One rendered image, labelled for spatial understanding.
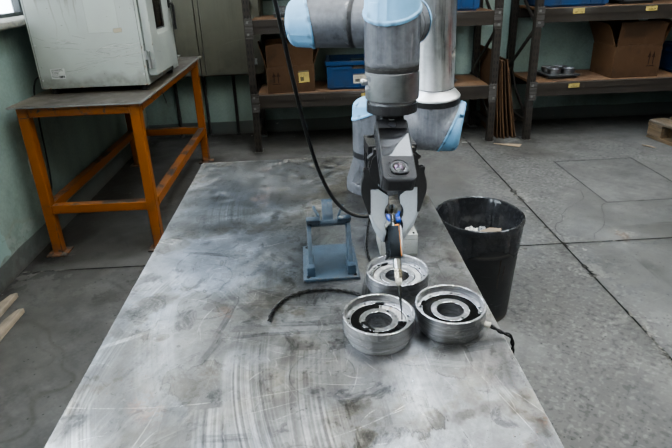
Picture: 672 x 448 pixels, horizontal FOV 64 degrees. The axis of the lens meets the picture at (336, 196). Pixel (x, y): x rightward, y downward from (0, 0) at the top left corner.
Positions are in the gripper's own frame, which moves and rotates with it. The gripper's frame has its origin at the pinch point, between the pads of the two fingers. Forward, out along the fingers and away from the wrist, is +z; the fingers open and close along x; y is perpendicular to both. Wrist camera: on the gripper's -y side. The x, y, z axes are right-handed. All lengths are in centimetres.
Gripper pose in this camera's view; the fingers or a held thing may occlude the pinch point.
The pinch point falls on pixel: (393, 235)
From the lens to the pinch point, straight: 82.3
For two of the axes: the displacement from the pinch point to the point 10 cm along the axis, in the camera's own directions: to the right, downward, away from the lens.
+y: -0.7, -3.8, 9.2
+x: -10.0, 0.6, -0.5
